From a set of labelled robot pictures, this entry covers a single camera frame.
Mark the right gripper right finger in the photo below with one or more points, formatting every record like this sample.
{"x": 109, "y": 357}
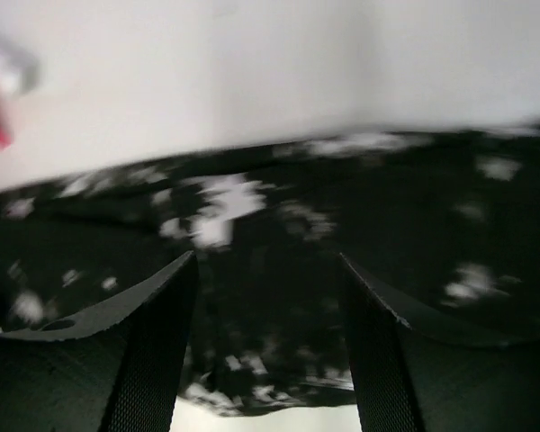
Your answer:
{"x": 416, "y": 369}

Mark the silver white clothes rack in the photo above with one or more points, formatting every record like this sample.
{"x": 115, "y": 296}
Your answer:
{"x": 19, "y": 69}

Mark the black white tie-dye trousers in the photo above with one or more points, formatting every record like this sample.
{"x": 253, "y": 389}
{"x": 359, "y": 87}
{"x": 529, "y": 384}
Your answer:
{"x": 450, "y": 219}

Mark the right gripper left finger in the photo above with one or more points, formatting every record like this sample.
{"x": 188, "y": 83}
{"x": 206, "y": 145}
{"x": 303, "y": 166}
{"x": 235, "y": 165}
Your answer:
{"x": 124, "y": 378}

